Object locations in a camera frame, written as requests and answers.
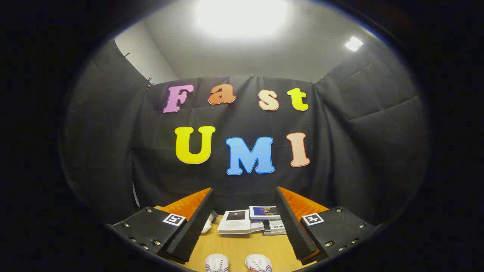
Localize book with blue picture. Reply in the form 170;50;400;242
249;206;281;221

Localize white plush toy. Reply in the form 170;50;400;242
201;213;214;234

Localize small ceiling light panel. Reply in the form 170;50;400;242
344;36;364;52

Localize white striped canvas shoe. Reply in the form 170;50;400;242
205;254;230;272
245;254;273;272

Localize large ceiling light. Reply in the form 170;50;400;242
193;0;290;38

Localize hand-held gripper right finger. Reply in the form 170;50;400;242
275;186;377;264

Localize white book with dark picture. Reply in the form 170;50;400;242
217;210;252;235

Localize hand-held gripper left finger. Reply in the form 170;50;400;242
107;188;214;264

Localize dark grey book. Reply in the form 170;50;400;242
263;223;287;236

